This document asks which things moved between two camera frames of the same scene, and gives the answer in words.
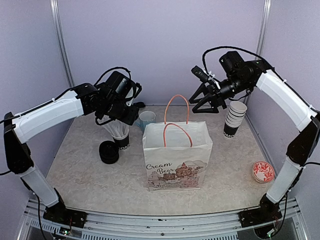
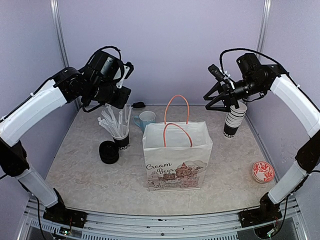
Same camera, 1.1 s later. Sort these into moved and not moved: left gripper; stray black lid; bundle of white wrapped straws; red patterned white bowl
Moved: left gripper
Not moved: stray black lid; red patterned white bowl; bundle of white wrapped straws
